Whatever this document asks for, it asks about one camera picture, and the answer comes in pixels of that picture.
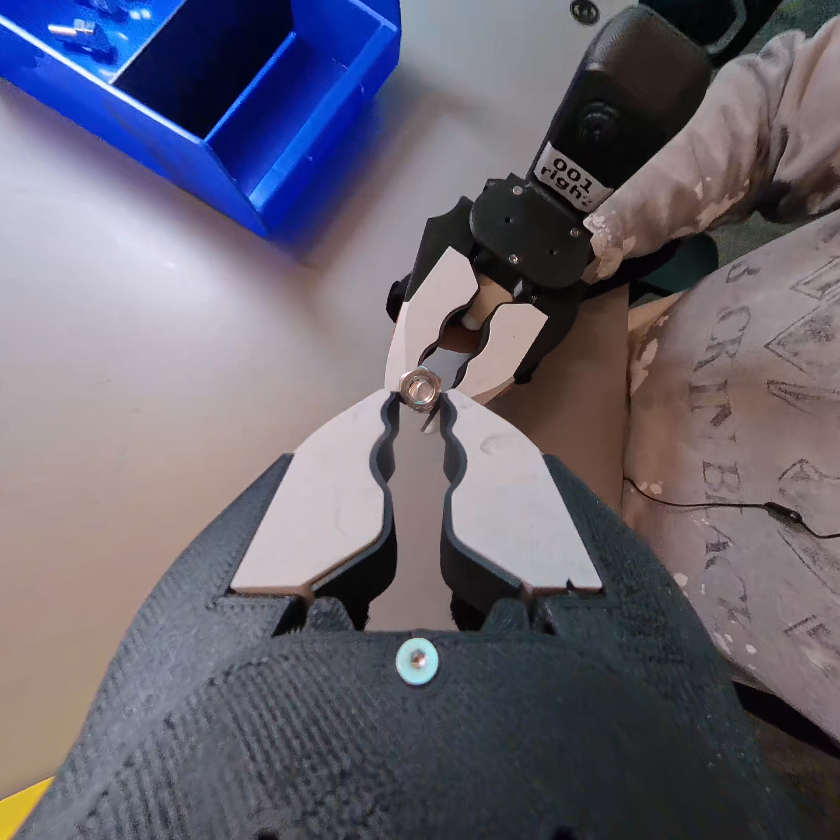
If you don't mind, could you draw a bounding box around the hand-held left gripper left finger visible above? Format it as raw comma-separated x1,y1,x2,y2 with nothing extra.
228,389,403,599

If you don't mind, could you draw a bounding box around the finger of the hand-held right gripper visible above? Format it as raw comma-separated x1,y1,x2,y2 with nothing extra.
440,298,552,406
385,246,485,395

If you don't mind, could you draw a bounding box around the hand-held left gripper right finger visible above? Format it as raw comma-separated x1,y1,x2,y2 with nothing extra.
437,390,606,599

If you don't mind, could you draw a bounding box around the silver hex bolt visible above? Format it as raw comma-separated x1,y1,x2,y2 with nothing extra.
408,375,444,435

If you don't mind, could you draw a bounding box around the silver hex nut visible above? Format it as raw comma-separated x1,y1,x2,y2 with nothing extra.
398,366,443,413

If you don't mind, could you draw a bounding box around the person's right forearm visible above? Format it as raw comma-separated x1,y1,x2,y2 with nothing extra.
584,26,840,284

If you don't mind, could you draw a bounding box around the person's right hand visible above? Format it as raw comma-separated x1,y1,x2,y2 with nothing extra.
445,281,506,357

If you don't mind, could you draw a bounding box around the black chair armrest pad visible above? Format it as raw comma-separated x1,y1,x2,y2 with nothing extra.
577,233,721,309

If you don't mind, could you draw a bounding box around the blue plastic bin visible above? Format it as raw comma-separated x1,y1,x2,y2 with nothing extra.
0,0,403,240

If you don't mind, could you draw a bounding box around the yellow plastic bin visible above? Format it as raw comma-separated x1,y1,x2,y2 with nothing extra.
0,776,59,840

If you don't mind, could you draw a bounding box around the thin black cable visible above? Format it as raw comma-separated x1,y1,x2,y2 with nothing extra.
622,476,840,542

